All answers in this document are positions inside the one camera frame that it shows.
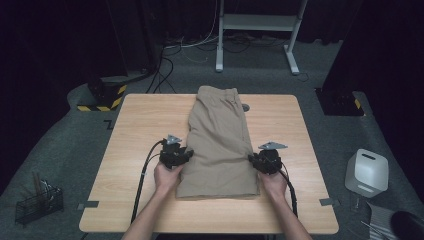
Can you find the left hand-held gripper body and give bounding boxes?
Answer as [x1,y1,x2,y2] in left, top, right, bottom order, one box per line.
[159,134,188,170]

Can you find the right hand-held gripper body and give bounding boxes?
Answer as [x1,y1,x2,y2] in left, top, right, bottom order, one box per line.
[255,141,289,175]

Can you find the beige drawstring shorts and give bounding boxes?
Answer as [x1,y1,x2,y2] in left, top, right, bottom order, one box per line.
[175,85,261,201]

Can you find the person's right hand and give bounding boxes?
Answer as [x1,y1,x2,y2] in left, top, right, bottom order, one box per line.
[258,169,289,202]

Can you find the person's left hand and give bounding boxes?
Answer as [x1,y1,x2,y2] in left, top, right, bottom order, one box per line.
[153,162,185,197]

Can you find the grey tape piece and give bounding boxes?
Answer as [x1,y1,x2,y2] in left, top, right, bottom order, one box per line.
[77,200,100,211]
[319,197,341,207]

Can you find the black yellow striped stand base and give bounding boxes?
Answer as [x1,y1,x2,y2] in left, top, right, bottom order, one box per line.
[76,75,129,113]

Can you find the black stand base yellow mark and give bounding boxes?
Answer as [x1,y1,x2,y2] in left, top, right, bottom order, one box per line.
[314,87,365,117]

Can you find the small clear glass object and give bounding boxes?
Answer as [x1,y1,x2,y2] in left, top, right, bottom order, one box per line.
[350,196,363,213]

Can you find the white cube device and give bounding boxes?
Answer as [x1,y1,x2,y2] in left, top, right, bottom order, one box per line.
[344,148,390,199]

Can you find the grey striped sheet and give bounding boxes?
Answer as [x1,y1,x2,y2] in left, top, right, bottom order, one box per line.
[365,201,398,240]

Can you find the white metal stand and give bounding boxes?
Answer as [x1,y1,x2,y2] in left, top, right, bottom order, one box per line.
[214,0,309,76]

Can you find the black round object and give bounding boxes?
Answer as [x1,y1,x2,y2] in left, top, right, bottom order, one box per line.
[389,210,424,240]

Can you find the black curtain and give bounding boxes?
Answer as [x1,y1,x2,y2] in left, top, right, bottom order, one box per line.
[0,0,161,196]
[321,0,424,201]

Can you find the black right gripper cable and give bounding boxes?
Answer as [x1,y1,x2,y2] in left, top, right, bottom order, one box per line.
[279,169,299,219]

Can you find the black floor cable bundle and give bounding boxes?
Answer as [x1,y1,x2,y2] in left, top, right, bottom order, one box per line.
[145,46,178,95]

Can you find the white floor cable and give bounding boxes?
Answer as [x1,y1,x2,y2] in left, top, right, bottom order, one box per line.
[163,0,222,65]

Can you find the black wire basket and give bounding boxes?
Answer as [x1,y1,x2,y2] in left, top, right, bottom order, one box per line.
[14,179,65,226]

